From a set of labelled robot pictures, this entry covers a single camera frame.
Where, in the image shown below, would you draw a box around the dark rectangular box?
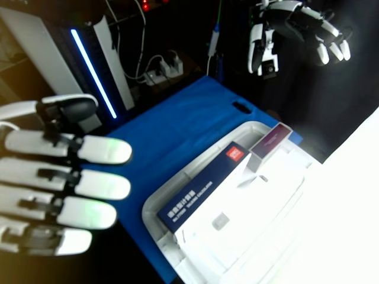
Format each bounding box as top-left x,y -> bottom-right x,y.
247,122 -> 294,174

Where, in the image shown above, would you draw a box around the white and navy calculator box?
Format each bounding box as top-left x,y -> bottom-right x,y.
156,141 -> 306,276

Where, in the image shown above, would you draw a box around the white plastic tray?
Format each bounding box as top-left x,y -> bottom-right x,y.
141,120 -> 314,284

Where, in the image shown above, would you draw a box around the blue cloth with hole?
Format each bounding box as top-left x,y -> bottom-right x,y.
79,75 -> 304,283

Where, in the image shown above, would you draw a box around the white power strip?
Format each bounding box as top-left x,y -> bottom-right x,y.
144,57 -> 184,86

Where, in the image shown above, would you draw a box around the white cable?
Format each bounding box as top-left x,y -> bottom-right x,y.
123,0 -> 147,80

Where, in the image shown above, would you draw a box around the white adapter with cable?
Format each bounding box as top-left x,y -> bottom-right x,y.
206,25 -> 221,76

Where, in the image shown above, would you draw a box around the white tower with blue light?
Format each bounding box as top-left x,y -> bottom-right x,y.
0,5 -> 136,134

